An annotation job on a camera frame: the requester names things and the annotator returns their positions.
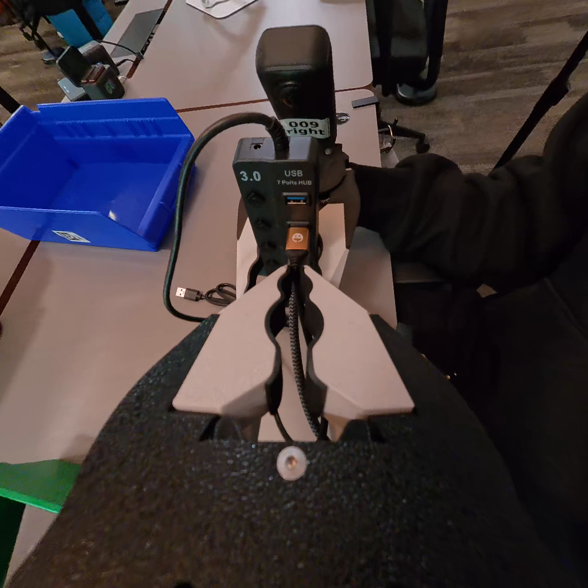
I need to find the person's right forearm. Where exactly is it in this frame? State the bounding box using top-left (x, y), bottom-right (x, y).
top-left (350, 153), bottom-right (588, 291)

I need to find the black charger with red battery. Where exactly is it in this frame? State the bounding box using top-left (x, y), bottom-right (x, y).
top-left (80, 63), bottom-right (126, 102)

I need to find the person's black clothing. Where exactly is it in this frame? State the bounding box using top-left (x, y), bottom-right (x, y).
top-left (390, 92), bottom-right (588, 588)

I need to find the braided usb cable orange plug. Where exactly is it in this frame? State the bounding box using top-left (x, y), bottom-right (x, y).
top-left (269, 220), bottom-right (329, 443)

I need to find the black office chair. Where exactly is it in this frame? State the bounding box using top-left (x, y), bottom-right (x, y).
top-left (367, 0), bottom-right (449, 107)

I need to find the green plastic bin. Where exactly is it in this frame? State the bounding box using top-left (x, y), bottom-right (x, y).
top-left (0, 461), bottom-right (82, 588)

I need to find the chair base with castors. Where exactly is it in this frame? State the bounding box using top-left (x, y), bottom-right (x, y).
top-left (379, 119), bottom-right (431, 155)

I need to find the grey laptop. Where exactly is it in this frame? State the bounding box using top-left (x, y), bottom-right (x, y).
top-left (109, 8), bottom-right (167, 60)

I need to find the black usb hub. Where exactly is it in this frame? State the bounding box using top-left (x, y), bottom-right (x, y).
top-left (232, 136), bottom-right (323, 296)

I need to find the black tripod leg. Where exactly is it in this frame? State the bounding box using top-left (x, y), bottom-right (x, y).
top-left (493, 28), bottom-right (588, 171)

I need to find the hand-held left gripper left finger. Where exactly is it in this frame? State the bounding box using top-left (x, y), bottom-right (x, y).
top-left (172, 266), bottom-right (294, 443)

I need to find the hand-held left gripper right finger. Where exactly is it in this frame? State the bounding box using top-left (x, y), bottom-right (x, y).
top-left (294, 266), bottom-right (416, 443)

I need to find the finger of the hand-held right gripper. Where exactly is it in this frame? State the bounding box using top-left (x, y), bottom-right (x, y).
top-left (319, 171), bottom-right (360, 289)
top-left (236, 201), bottom-right (258, 294)

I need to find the blue chair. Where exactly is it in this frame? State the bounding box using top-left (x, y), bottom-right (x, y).
top-left (45, 0), bottom-right (114, 49)

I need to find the thick black hub cable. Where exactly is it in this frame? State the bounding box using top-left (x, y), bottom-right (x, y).
top-left (163, 112), bottom-right (291, 323)

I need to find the thin black cable silver plug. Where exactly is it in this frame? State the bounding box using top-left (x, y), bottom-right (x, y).
top-left (176, 282), bottom-right (238, 307)

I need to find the blue plastic bin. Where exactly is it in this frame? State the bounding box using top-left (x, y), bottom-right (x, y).
top-left (0, 97), bottom-right (196, 253)

